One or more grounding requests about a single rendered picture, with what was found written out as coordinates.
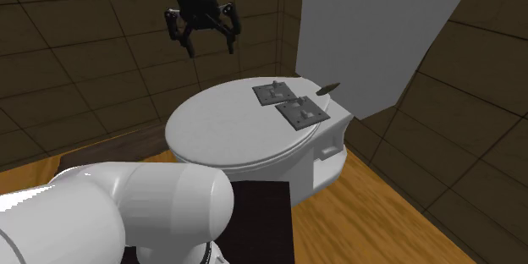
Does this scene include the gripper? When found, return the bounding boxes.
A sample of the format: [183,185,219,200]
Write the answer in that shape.
[163,0,243,59]

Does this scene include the grey switch plate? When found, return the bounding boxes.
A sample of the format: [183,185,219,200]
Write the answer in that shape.
[274,96,332,132]
[252,80,299,107]

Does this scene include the white toilet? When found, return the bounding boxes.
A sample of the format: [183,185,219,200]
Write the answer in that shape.
[164,0,488,209]

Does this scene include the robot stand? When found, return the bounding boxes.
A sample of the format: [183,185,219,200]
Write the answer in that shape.
[213,179,296,264]

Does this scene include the small dark pointed object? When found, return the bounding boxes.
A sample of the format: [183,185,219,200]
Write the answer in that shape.
[315,82,342,96]

